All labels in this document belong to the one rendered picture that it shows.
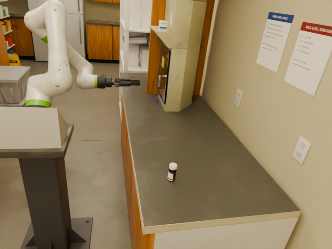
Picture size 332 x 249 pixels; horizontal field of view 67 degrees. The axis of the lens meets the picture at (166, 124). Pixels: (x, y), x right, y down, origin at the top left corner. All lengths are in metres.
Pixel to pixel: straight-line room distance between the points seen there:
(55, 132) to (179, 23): 1.01
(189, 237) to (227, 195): 0.26
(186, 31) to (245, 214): 1.18
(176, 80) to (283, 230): 1.14
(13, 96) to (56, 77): 2.25
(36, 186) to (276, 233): 1.32
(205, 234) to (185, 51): 1.18
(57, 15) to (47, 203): 1.11
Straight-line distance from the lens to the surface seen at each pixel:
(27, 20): 1.75
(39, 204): 1.80
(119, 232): 2.23
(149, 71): 2.18
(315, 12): 1.32
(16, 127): 1.47
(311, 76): 1.27
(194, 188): 1.22
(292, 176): 1.37
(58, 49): 1.52
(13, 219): 2.51
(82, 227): 2.28
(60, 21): 1.60
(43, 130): 1.44
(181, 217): 1.08
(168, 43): 1.77
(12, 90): 3.63
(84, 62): 1.89
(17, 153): 1.52
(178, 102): 1.91
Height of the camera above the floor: 1.72
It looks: 27 degrees down
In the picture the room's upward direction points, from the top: 6 degrees clockwise
